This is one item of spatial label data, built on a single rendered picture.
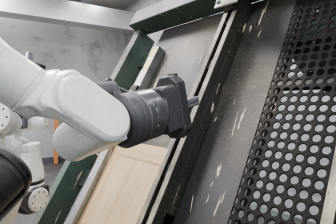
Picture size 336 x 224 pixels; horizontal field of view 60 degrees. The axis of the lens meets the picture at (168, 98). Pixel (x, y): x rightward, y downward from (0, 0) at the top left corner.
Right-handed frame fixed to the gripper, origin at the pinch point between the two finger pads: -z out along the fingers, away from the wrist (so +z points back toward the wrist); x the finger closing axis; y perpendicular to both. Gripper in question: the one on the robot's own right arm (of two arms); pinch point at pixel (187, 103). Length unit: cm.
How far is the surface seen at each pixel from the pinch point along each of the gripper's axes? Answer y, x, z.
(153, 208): 20.8, -27.6, -4.2
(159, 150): 32.0, -17.0, -21.3
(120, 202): 43, -32, -10
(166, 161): 21.4, -17.5, -12.9
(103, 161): 61, -21, -18
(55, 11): 533, 195, -286
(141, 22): 70, 38, -63
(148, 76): 55, 9, -46
